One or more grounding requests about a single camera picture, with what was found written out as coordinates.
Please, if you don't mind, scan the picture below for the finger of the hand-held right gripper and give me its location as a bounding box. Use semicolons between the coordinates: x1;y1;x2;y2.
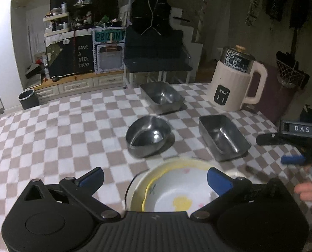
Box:
256;133;290;145
280;155;307;165

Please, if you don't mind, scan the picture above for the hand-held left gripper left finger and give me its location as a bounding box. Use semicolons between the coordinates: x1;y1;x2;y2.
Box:
22;167;121;220

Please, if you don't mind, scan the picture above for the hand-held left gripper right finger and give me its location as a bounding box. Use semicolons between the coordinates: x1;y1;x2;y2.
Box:
190;167;289;220

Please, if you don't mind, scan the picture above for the white leaf print square plate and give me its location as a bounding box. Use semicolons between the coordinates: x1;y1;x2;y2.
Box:
124;160;248;212

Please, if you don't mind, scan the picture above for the yellow rimmed floral bowl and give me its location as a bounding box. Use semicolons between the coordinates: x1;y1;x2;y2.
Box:
141;161;221;212

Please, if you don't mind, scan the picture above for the rectangular steel tray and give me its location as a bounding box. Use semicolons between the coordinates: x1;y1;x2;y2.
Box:
140;81;185;114
198;115;251;162

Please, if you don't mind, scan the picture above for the cream ceramic bowl with handles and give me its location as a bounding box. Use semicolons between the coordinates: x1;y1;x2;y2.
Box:
130;157;225;212

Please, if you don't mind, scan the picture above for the round steel bowl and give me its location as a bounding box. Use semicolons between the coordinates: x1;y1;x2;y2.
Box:
126;115;172;158

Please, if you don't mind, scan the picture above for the person's right hand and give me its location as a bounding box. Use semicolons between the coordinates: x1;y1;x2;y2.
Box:
295;181;312;213

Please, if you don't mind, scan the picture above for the dark purple covered stool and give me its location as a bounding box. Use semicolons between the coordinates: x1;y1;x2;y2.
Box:
261;63;299;123

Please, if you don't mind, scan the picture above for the brown white checkered tablecloth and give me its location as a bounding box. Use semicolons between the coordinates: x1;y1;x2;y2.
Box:
0;83;312;252

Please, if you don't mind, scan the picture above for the net basket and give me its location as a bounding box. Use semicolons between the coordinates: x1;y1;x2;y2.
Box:
276;50;310;88

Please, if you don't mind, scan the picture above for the cream electric kettle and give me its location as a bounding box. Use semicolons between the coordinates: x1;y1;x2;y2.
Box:
206;45;268;112

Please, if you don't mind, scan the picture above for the low white drawer cabinet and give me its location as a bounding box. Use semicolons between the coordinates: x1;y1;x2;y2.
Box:
25;70;125;104

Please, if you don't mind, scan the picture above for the grey trash bin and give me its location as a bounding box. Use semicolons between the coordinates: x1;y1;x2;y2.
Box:
18;89;39;110

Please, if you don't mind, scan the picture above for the pile of grey flat boxes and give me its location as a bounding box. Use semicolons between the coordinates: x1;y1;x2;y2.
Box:
25;64;45;87

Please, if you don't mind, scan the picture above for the black lettered sign board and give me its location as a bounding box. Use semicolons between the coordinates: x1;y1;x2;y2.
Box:
46;35;95;78

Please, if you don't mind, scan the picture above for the blue framed window poster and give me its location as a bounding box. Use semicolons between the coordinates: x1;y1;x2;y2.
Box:
92;28;126;73

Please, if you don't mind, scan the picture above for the hanging dried plant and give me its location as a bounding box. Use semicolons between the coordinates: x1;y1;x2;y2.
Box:
246;0;288;28

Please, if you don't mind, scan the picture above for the dark cloth covered chair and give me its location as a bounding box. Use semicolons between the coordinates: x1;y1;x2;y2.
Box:
123;29;193;90

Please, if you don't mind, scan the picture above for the white shelf with small jars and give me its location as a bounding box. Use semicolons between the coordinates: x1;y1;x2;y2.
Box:
42;12;75;36

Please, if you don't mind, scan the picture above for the black vest with white trim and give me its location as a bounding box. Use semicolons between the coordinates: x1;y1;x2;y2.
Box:
130;0;171;35

